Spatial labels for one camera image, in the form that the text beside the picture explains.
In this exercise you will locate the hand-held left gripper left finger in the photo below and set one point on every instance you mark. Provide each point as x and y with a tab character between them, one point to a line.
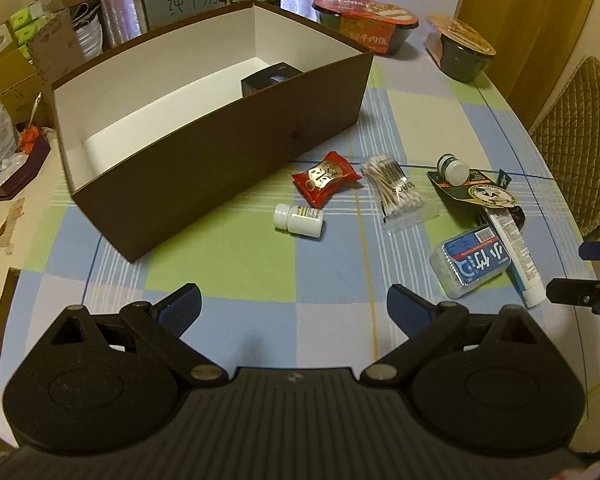
180	305

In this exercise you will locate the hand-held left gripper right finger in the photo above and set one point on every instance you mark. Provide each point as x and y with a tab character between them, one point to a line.
410	305

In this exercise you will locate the cotton swab bag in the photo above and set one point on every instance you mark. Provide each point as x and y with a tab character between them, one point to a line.
395	185

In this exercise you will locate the green carded tape pack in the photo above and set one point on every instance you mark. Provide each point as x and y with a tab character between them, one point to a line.
480	192

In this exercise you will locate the brown cardboard storage box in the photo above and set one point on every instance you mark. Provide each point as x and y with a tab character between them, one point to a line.
205	160

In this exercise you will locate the white toothpaste tube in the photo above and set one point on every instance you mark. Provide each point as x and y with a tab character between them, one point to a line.
517	255

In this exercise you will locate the blue floss pick box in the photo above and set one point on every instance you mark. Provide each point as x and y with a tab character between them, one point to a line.
470	262

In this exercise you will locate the checked tablecloth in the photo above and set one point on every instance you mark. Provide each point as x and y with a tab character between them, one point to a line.
240	240

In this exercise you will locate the dark brown round object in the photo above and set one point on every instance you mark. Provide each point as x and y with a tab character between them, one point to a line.
517	216

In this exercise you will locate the quilted chair back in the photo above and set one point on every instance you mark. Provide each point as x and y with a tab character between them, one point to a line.
575	125

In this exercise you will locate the white pill bottle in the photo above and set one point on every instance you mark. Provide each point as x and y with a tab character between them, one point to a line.
300	220

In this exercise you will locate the red candy packet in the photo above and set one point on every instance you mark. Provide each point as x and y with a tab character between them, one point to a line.
325	180

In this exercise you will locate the dark wooden chair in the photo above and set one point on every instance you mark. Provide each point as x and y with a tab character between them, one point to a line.
2	340

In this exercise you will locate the purple box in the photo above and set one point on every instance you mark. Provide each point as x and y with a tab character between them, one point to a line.
22	172

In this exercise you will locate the small black box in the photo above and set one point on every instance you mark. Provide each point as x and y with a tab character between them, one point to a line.
265	82

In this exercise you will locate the ochre curtain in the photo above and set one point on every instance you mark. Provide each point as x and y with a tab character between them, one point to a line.
525	20

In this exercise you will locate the instant bowl brown lid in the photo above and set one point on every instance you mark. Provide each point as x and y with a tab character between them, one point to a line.
460	50

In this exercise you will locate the stack of white bowls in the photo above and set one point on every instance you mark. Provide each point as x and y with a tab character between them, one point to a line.
87	32

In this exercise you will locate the instant rice bowl red lid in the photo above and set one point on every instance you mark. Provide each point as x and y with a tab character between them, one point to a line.
365	20

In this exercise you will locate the green tissue packs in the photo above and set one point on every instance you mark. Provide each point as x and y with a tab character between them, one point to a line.
27	22

